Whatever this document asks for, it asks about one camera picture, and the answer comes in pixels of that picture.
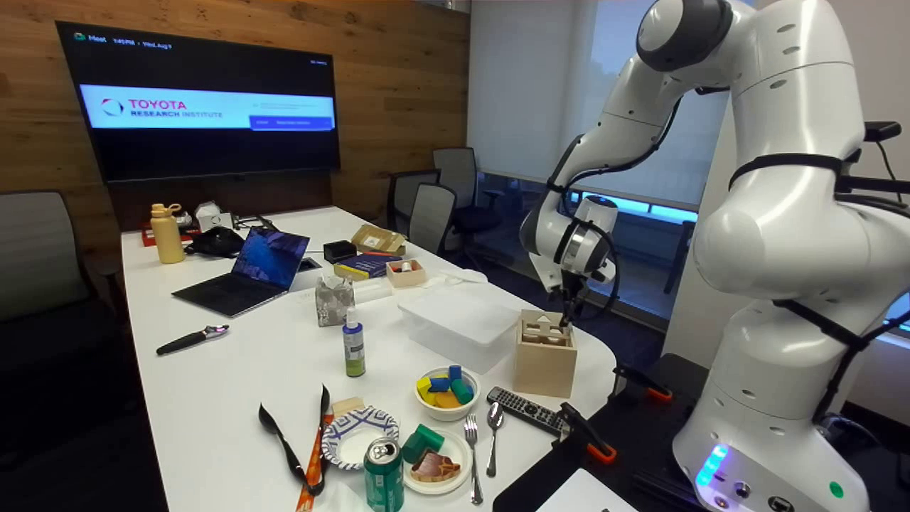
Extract white object behind pouch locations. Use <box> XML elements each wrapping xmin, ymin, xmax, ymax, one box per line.
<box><xmin>195</xmin><ymin>200</ymin><xmax>237</xmax><ymax>234</ymax></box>

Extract small white plate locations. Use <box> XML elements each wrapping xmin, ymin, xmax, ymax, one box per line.
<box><xmin>401</xmin><ymin>432</ymin><xmax>476</xmax><ymax>499</ymax></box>

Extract black pen with silver tip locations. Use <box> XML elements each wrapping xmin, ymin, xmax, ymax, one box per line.
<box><xmin>155</xmin><ymin>322</ymin><xmax>235</xmax><ymax>359</ymax></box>

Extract short metal spoon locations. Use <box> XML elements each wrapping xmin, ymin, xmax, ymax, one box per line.
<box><xmin>485</xmin><ymin>402</ymin><xmax>509</xmax><ymax>482</ymax></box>

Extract green soda can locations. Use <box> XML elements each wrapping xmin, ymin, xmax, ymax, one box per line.
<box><xmin>362</xmin><ymin>436</ymin><xmax>409</xmax><ymax>512</ymax></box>

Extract white roller window blind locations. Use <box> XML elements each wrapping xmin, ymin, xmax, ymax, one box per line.
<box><xmin>468</xmin><ymin>0</ymin><xmax>736</xmax><ymax>214</ymax></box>

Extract black laptop with blue screen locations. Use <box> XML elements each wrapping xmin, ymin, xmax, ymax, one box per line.
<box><xmin>172</xmin><ymin>224</ymin><xmax>316</xmax><ymax>318</ymax></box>

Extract black clamp with orange tip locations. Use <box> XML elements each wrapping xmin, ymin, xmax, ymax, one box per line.
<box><xmin>557</xmin><ymin>398</ymin><xmax>624</xmax><ymax>470</ymax></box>
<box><xmin>614</xmin><ymin>364</ymin><xmax>680</xmax><ymax>408</ymax></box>

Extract wooden lid with shape holes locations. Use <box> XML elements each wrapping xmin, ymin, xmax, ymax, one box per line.
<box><xmin>553</xmin><ymin>322</ymin><xmax>583</xmax><ymax>359</ymax></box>

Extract large grey chair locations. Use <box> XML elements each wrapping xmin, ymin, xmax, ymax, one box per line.
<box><xmin>0</xmin><ymin>190</ymin><xmax>121</xmax><ymax>382</ymax></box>

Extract tan cardboard box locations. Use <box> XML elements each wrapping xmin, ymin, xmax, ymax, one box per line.
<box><xmin>350</xmin><ymin>221</ymin><xmax>409</xmax><ymax>263</ymax></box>

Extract black remote control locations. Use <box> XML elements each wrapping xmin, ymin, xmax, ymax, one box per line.
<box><xmin>485</xmin><ymin>383</ymin><xmax>573</xmax><ymax>442</ymax></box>

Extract yellow water bottle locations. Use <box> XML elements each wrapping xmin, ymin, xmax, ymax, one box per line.
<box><xmin>149</xmin><ymin>200</ymin><xmax>190</xmax><ymax>268</ymax></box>

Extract blue toy block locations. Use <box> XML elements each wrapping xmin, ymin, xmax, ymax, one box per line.
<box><xmin>428</xmin><ymin>364</ymin><xmax>471</xmax><ymax>396</ymax></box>

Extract snack bag on table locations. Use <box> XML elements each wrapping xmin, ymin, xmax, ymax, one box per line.
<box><xmin>341</xmin><ymin>250</ymin><xmax>395</xmax><ymax>281</ymax></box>

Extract small bottle with green label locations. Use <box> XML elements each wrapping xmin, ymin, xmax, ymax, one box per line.
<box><xmin>341</xmin><ymin>307</ymin><xmax>371</xmax><ymax>382</ymax></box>

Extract small wooden tray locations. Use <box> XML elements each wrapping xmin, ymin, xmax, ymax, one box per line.
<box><xmin>384</xmin><ymin>257</ymin><xmax>434</xmax><ymax>290</ymax></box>

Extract green toy block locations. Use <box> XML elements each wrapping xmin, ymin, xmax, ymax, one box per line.
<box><xmin>398</xmin><ymin>422</ymin><xmax>451</xmax><ymax>466</ymax></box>

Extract wooden shape sorter toy box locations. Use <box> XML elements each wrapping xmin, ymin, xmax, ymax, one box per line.
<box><xmin>513</xmin><ymin>311</ymin><xmax>583</xmax><ymax>402</ymax></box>

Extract yellow toy block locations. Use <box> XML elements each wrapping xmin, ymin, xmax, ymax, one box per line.
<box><xmin>418</xmin><ymin>376</ymin><xmax>463</xmax><ymax>413</ymax></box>

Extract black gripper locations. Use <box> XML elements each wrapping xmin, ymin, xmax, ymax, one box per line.
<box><xmin>556</xmin><ymin>268</ymin><xmax>601</xmax><ymax>337</ymax></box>

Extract small black box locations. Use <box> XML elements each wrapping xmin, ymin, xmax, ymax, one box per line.
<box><xmin>323</xmin><ymin>238</ymin><xmax>362</xmax><ymax>268</ymax></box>

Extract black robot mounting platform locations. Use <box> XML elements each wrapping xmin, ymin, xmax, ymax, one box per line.
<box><xmin>492</xmin><ymin>351</ymin><xmax>910</xmax><ymax>512</ymax></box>

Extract blue patterned plate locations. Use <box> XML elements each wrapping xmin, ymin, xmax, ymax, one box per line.
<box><xmin>323</xmin><ymin>405</ymin><xmax>405</xmax><ymax>475</ymax></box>

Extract white bowl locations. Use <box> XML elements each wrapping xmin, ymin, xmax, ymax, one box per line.
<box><xmin>414</xmin><ymin>364</ymin><xmax>485</xmax><ymax>423</ymax></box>

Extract long metal spoon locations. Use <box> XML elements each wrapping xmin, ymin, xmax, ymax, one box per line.
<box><xmin>462</xmin><ymin>418</ymin><xmax>488</xmax><ymax>510</ymax></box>

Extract black pouch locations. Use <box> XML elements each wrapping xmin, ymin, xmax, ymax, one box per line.
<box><xmin>183</xmin><ymin>224</ymin><xmax>249</xmax><ymax>260</ymax></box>

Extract white rectangular box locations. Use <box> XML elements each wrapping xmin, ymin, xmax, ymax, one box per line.
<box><xmin>395</xmin><ymin>281</ymin><xmax>526</xmax><ymax>369</ymax></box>

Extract grey office chair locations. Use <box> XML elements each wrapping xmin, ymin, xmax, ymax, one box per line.
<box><xmin>434</xmin><ymin>145</ymin><xmax>490</xmax><ymax>237</ymax></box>
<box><xmin>388</xmin><ymin>167</ymin><xmax>445</xmax><ymax>237</ymax></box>
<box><xmin>408</xmin><ymin>183</ymin><xmax>462</xmax><ymax>257</ymax></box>

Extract wall mounted TV screen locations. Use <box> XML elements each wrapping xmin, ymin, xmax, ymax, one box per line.
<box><xmin>58</xmin><ymin>19</ymin><xmax>345</xmax><ymax>184</ymax></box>

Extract brown food piece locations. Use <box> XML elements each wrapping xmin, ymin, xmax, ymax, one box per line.
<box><xmin>409</xmin><ymin>449</ymin><xmax>468</xmax><ymax>486</ymax></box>

